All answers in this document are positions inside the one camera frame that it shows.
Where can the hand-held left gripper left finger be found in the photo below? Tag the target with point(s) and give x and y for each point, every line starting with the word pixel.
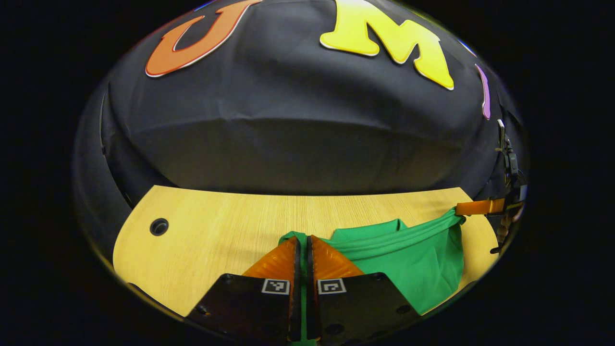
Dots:
pixel 297 298

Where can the green T-shirt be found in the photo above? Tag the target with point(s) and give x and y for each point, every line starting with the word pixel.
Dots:
pixel 408 269

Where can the black table grommet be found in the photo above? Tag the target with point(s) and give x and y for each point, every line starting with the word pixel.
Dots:
pixel 159 226

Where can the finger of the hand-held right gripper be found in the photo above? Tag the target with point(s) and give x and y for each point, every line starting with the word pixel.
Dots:
pixel 480 207

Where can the black backdrop cloth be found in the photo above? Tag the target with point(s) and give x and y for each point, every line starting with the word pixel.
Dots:
pixel 288 120

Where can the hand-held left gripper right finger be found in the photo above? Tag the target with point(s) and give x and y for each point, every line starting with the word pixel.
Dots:
pixel 311 298

